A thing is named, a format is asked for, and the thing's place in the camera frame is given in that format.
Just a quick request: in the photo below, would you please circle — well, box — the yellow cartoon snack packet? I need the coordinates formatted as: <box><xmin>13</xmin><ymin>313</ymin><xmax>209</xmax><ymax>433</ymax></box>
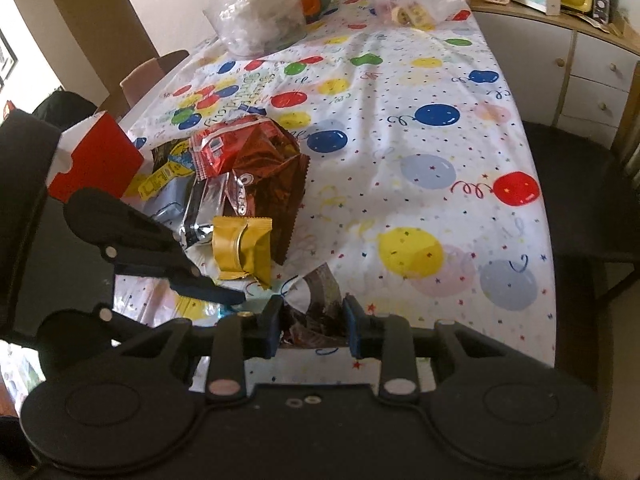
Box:
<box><xmin>124</xmin><ymin>140</ymin><xmax>197</xmax><ymax>202</ymax></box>

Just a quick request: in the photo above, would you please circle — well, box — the red snack packet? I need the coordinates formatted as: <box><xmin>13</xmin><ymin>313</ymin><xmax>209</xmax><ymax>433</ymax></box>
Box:
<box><xmin>189</xmin><ymin>115</ymin><xmax>283</xmax><ymax>181</ymax></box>

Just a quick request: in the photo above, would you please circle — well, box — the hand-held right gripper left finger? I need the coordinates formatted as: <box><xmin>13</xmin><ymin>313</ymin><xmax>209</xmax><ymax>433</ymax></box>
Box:
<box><xmin>120</xmin><ymin>296</ymin><xmax>284</xmax><ymax>402</ymax></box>

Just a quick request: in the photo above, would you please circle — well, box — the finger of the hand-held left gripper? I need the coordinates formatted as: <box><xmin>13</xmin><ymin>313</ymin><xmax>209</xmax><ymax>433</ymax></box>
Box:
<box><xmin>95</xmin><ymin>304</ymin><xmax>191</xmax><ymax>348</ymax></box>
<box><xmin>102</xmin><ymin>205</ymin><xmax>246</xmax><ymax>307</ymax></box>

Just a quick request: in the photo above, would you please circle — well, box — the light wooden chair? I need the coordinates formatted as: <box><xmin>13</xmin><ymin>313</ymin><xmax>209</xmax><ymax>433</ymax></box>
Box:
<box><xmin>119</xmin><ymin>50</ymin><xmax>191</xmax><ymax>113</ymax></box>

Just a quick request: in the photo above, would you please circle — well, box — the framed wall picture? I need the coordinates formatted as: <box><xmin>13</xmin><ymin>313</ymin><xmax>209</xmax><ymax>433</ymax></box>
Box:
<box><xmin>0</xmin><ymin>29</ymin><xmax>19</xmax><ymax>87</ymax></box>

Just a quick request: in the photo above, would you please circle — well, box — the dark cloth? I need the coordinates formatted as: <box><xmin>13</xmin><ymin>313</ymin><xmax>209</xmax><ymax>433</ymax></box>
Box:
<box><xmin>31</xmin><ymin>90</ymin><xmax>99</xmax><ymax>122</ymax></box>

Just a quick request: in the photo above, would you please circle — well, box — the dark seat wooden chair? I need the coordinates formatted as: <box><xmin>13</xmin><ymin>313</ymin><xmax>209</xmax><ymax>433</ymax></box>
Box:
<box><xmin>520</xmin><ymin>57</ymin><xmax>640</xmax><ymax>311</ymax></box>

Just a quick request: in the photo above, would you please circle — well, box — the red cardboard box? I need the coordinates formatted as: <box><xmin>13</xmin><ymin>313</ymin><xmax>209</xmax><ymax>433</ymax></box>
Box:
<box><xmin>47</xmin><ymin>110</ymin><xmax>146</xmax><ymax>206</ymax></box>

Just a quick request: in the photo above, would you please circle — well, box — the large clear plastic bag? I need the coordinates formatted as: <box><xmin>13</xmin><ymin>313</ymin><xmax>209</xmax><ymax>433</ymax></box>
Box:
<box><xmin>202</xmin><ymin>0</ymin><xmax>310</xmax><ymax>57</ymax></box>

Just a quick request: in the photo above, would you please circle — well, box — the white drawer cabinet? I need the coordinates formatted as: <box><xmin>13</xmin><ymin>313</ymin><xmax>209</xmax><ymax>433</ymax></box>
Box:
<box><xmin>470</xmin><ymin>2</ymin><xmax>640</xmax><ymax>148</ymax></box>

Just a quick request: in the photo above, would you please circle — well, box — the brown snack packet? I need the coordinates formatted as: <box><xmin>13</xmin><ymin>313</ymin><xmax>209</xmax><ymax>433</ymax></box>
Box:
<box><xmin>220</xmin><ymin>119</ymin><xmax>311</xmax><ymax>267</ymax></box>

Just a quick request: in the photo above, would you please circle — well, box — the white blue snack packet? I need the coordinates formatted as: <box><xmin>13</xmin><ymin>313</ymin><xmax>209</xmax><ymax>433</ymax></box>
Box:
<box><xmin>144</xmin><ymin>176</ymin><xmax>197</xmax><ymax>227</ymax></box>

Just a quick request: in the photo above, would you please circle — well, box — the balloon print tablecloth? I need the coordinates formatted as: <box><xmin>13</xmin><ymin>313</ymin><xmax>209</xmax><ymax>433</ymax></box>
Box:
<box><xmin>112</xmin><ymin>0</ymin><xmax>558</xmax><ymax>397</ymax></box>

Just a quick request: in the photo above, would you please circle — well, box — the dark grey snack packet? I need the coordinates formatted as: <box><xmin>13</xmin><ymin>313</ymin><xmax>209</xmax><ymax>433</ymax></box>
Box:
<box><xmin>279</xmin><ymin>262</ymin><xmax>352</xmax><ymax>352</ymax></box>

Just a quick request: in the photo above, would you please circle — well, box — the silver black cookie packet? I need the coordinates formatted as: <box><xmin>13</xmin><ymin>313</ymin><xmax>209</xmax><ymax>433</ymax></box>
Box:
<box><xmin>179</xmin><ymin>170</ymin><xmax>252</xmax><ymax>252</ymax></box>

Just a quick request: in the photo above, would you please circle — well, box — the pale yellow small box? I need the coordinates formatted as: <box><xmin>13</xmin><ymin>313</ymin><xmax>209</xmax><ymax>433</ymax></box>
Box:
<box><xmin>391</xmin><ymin>2</ymin><xmax>437</xmax><ymax>30</ymax></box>

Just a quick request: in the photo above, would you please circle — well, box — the golden yellow snack packet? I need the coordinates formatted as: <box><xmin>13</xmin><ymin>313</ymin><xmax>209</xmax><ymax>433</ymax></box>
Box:
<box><xmin>212</xmin><ymin>215</ymin><xmax>274</xmax><ymax>291</ymax></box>

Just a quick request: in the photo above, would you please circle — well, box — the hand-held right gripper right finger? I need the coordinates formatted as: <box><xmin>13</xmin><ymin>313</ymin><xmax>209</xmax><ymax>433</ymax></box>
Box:
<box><xmin>342</xmin><ymin>296</ymin><xmax>501</xmax><ymax>403</ymax></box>

